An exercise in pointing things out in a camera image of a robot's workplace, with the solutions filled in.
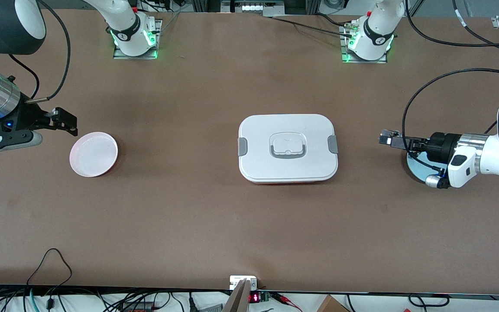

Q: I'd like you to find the light blue round plate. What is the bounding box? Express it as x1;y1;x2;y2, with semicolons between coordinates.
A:
407;152;449;185

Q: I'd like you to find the pink round plate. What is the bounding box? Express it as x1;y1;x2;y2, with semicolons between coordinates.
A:
69;132;119;178

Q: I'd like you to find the white lidded lunch box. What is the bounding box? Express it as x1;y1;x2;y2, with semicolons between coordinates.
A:
237;114;339;184

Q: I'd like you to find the brown cardboard box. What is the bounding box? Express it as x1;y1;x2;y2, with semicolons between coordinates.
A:
317;295;350;312

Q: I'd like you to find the red clip lead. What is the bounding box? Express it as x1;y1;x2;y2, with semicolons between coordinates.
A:
275;292;303;312

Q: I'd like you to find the white power strip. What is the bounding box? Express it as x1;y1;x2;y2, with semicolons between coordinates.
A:
221;0;285;13

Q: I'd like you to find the small white box device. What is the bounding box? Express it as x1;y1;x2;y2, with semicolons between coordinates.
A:
230;276;258;290

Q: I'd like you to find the grey metal bar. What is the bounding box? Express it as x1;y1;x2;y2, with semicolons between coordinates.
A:
223;279;251;312

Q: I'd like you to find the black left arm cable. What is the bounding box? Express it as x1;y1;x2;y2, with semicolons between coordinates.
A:
402;68;499;174

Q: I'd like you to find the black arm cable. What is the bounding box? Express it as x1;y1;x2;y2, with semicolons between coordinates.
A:
9;0;72;104
402;68;499;174

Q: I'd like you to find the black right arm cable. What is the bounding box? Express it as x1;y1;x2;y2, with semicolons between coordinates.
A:
9;0;72;104

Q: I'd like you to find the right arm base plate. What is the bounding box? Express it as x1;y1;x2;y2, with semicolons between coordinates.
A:
113;19;162;60

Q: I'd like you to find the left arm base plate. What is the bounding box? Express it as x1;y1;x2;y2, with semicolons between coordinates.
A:
340;22;388;64

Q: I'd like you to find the black looped cable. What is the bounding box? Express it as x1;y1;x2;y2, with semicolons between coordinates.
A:
26;248;73;299

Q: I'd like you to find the black coiled cable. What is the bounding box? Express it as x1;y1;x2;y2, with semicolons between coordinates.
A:
408;293;450;309

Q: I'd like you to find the black cable on table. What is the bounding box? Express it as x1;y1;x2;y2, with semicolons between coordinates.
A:
271;16;354;36

